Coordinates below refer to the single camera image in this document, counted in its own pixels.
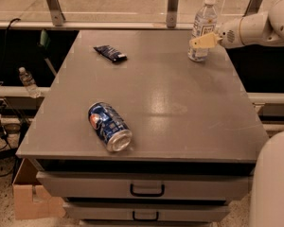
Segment dark blue rxbar wrapper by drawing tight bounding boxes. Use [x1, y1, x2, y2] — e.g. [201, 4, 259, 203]
[94, 45, 127, 62]

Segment black cable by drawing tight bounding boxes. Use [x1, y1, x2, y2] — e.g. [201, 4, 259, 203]
[0, 17, 27, 178]

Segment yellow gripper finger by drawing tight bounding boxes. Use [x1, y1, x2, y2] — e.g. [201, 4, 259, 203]
[189, 32, 222, 49]

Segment green handled tool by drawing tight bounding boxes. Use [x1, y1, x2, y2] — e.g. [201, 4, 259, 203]
[37, 29, 57, 76]

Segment blue pepsi soda can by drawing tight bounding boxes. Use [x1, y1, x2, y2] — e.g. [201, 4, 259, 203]
[88, 102, 133, 152]

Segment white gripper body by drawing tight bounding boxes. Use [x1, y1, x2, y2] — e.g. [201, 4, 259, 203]
[218, 19, 243, 49]

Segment left metal bracket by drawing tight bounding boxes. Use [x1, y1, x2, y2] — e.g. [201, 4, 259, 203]
[46, 0, 65, 26]

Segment small water bottle on rail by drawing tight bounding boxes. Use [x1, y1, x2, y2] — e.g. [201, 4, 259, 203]
[19, 67, 41, 98]

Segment metal bracket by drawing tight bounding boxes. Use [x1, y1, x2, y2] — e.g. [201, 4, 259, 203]
[166, 0, 179, 28]
[244, 0, 263, 16]
[46, 0, 65, 26]

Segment right metal bracket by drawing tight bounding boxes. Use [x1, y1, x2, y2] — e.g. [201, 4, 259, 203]
[244, 0, 263, 16]

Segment upper grey drawer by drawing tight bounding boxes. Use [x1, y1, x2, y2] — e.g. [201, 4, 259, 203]
[37, 171, 251, 201]

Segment clear plastic water bottle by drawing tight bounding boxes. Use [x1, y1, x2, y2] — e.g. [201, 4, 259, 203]
[187, 0, 218, 62]

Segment cardboard box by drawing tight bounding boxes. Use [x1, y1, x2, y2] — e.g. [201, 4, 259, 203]
[12, 159, 65, 220]

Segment grey drawer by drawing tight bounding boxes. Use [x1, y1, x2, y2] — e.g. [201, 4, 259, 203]
[63, 202, 229, 222]
[37, 171, 251, 201]

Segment middle metal bracket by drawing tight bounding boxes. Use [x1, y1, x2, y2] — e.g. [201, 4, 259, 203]
[166, 0, 179, 28]

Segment lower grey drawer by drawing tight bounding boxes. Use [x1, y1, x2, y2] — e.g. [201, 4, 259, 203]
[63, 202, 229, 222]

